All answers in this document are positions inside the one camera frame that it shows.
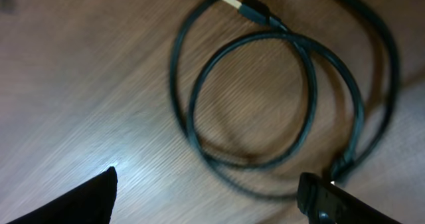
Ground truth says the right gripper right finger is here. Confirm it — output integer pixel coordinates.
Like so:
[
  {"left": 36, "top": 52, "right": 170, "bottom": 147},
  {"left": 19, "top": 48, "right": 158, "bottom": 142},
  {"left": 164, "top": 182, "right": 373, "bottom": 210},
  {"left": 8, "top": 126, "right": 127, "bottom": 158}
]
[{"left": 297, "top": 173, "right": 400, "bottom": 224}]

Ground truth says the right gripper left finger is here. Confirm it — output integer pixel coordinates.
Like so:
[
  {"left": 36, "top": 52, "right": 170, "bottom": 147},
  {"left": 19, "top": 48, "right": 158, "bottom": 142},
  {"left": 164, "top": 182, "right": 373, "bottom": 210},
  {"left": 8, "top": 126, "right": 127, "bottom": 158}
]
[{"left": 8, "top": 166, "right": 118, "bottom": 224}]

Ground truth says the thin black cable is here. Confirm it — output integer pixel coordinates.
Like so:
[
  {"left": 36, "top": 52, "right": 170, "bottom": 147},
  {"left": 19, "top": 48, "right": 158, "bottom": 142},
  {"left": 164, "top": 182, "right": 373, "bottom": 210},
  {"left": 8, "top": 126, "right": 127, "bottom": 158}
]
[{"left": 168, "top": 0, "right": 401, "bottom": 200}]

